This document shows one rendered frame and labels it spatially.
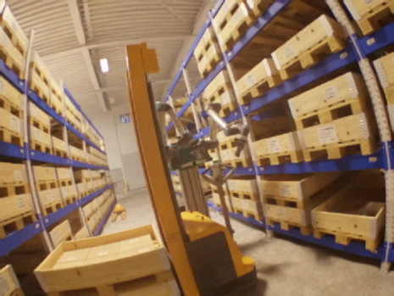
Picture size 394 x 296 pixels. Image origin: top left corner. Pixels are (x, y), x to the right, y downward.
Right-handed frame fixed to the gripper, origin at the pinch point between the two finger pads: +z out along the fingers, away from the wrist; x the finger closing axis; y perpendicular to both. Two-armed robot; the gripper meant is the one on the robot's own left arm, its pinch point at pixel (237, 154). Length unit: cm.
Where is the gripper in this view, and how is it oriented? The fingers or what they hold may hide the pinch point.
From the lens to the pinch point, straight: 211.3
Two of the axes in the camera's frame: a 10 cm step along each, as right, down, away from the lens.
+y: 8.1, 2.6, -5.2
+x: 4.8, 2.1, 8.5
